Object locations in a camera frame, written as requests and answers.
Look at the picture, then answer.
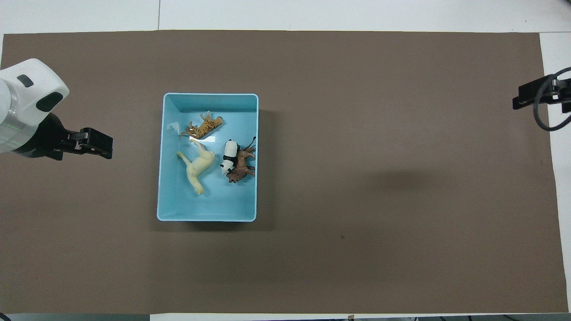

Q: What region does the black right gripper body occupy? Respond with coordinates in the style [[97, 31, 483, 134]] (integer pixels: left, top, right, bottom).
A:
[[552, 77, 571, 113]]

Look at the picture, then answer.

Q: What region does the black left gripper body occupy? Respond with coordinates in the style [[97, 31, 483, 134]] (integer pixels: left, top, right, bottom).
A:
[[12, 111, 86, 161]]

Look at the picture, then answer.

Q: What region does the cream horse toy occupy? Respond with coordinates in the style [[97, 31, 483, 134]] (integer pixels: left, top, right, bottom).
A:
[[177, 139, 216, 196]]

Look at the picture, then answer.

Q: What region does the black white panda toy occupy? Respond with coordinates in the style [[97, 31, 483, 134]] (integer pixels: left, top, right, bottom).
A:
[[219, 139, 241, 176]]

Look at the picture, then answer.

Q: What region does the light blue storage box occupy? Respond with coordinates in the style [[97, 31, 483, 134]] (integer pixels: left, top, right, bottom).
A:
[[157, 92, 260, 222]]

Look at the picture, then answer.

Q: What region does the brown table mat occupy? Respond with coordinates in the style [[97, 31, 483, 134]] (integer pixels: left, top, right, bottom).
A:
[[0, 30, 569, 315]]

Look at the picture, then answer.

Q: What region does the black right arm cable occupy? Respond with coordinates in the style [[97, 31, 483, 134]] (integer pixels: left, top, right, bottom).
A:
[[532, 66, 571, 132]]

